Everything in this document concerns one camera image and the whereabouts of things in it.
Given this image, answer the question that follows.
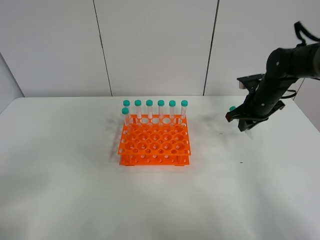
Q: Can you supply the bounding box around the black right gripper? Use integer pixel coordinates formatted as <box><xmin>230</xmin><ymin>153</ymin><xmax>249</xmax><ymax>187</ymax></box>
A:
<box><xmin>225</xmin><ymin>73</ymin><xmax>298</xmax><ymax>132</ymax></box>

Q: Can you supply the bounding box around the green-capped test tube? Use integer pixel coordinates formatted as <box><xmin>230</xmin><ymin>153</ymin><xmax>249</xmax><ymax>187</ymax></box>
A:
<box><xmin>229</xmin><ymin>106</ymin><xmax>237</xmax><ymax>112</ymax></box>

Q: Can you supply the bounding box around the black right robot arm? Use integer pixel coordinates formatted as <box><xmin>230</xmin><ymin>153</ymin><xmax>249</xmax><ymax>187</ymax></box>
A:
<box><xmin>225</xmin><ymin>43</ymin><xmax>320</xmax><ymax>132</ymax></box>

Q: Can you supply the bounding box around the back row tube far right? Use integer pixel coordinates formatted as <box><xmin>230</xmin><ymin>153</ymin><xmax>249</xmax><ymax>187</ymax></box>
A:
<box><xmin>180</xmin><ymin>100</ymin><xmax>188</xmax><ymax>119</ymax></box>

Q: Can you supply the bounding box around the orange test tube rack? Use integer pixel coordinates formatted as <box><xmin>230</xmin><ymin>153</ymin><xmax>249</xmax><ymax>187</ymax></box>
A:
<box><xmin>117</xmin><ymin>114</ymin><xmax>192</xmax><ymax>166</ymax></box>

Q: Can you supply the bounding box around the back row tube far left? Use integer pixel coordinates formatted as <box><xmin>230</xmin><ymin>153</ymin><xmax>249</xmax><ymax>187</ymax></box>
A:
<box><xmin>123</xmin><ymin>99</ymin><xmax>131</xmax><ymax>118</ymax></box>

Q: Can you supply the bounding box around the second row tube left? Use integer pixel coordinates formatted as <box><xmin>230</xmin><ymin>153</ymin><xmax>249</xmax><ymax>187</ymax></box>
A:
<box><xmin>121</xmin><ymin>107</ymin><xmax>130</xmax><ymax>126</ymax></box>

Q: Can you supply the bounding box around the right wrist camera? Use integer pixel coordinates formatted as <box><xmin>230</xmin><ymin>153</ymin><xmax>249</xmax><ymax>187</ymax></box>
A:
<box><xmin>237</xmin><ymin>73</ymin><xmax>264</xmax><ymax>92</ymax></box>

